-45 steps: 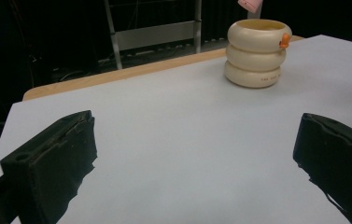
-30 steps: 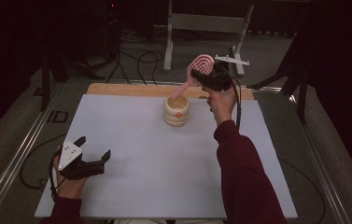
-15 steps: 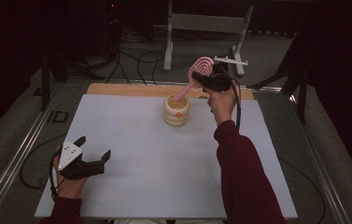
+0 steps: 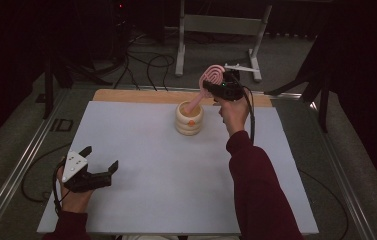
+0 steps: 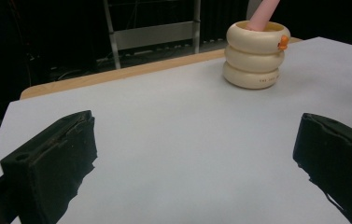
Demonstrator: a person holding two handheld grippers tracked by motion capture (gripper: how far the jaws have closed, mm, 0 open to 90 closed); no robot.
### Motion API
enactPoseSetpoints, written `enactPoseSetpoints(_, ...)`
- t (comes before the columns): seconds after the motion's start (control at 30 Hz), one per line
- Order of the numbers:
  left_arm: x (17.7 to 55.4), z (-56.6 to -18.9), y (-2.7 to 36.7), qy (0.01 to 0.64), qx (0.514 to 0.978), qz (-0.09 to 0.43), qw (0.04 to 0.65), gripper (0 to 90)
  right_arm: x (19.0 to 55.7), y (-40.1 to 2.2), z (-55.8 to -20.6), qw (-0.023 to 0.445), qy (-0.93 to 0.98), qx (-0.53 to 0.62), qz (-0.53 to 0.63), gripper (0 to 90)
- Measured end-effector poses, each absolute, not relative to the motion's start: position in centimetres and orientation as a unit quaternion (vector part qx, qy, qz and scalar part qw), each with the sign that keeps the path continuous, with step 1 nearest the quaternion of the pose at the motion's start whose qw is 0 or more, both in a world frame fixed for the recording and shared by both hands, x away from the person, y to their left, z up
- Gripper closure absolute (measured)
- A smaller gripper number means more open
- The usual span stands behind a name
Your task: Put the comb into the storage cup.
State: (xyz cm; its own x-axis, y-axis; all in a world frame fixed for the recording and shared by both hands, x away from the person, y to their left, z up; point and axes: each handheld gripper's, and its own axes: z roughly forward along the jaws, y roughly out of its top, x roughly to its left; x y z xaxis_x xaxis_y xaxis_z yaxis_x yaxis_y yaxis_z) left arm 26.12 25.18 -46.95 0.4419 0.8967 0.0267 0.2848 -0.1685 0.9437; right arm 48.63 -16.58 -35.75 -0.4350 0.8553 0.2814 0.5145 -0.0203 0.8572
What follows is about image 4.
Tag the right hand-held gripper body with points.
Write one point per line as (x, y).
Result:
(229, 90)

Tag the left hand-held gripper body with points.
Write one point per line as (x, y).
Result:
(86, 181)

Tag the pink hairbrush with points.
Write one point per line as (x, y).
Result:
(211, 76)

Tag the cream ribbed holder cup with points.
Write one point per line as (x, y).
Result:
(189, 128)

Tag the person's left hand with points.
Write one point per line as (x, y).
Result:
(74, 201)

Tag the person's right hand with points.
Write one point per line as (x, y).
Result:
(236, 115)

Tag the pale blue table mat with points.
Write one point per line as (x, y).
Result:
(159, 190)

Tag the white metal stand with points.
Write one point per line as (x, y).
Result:
(221, 25)

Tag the black tripod stand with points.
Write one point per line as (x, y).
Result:
(48, 93)

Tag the black angled stand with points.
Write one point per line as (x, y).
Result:
(324, 106)

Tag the dark equipment with red light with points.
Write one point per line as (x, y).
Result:
(120, 13)

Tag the aluminium floor rail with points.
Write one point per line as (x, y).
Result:
(16, 171)
(346, 186)

